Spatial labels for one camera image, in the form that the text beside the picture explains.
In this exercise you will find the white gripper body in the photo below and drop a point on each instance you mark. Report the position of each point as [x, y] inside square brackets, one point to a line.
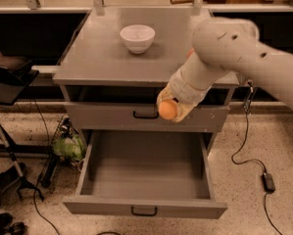
[186, 90]

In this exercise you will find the grey drawer cabinet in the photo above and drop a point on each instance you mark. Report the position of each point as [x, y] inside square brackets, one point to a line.
[99, 69]

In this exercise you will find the black pouch on stand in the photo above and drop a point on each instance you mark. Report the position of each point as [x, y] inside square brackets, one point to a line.
[14, 69]

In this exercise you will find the small orange fruit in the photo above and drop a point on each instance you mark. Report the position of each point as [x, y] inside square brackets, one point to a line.
[168, 109]

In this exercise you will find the black power adapter brick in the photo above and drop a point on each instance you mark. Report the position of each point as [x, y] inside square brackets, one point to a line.
[268, 182]

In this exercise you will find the large red-orange apple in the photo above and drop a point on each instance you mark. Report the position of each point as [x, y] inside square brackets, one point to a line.
[189, 53]

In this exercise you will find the grey closed top drawer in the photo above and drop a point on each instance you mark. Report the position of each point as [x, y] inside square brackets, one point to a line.
[143, 117]

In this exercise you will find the black tripod stand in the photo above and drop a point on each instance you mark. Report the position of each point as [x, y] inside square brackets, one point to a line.
[9, 95]

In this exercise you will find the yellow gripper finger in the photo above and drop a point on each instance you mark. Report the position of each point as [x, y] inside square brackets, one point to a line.
[182, 110]
[164, 95]

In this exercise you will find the grey open middle drawer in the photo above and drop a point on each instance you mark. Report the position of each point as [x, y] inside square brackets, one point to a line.
[144, 173]

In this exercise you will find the black shoe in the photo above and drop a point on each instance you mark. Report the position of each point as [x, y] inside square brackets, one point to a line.
[9, 228]

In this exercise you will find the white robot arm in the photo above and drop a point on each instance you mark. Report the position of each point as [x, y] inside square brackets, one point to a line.
[221, 45]

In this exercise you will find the white ceramic bowl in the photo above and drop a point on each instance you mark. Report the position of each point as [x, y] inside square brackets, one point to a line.
[137, 38]

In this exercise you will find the green wire basket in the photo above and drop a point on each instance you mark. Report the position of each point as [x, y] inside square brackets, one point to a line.
[66, 142]

